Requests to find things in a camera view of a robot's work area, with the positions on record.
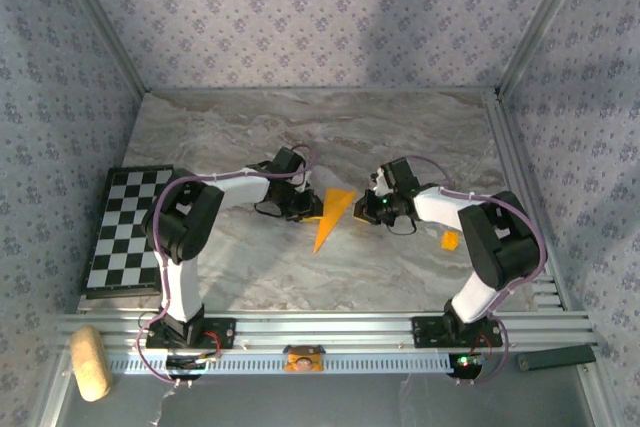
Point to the orange paper sheet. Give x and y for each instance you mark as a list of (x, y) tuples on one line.
[(332, 212)]

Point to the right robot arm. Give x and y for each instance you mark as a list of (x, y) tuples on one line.
[(440, 207)]

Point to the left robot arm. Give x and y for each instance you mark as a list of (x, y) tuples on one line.
[(182, 287)]

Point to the small orange block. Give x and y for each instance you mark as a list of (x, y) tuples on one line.
[(450, 241)]

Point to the black white checkerboard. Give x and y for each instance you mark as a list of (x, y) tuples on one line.
[(125, 232)]

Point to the circuit board with status light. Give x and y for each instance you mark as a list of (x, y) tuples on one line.
[(467, 363)]

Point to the black bar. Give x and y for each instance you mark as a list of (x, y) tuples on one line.
[(555, 358)]

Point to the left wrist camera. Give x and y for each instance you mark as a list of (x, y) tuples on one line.
[(306, 187)]

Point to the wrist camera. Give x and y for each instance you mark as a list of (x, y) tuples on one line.
[(306, 187), (380, 184)]

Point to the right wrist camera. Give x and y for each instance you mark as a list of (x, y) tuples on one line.
[(380, 184)]

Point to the aluminium side rail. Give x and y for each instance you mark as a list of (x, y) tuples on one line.
[(505, 147)]

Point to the aluminium front rail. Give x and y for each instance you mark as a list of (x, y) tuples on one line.
[(325, 329)]

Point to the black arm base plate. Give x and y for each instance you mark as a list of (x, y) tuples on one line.
[(220, 333), (427, 332)]

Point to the aluminium frame post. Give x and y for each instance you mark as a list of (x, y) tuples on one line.
[(104, 22), (541, 22)]

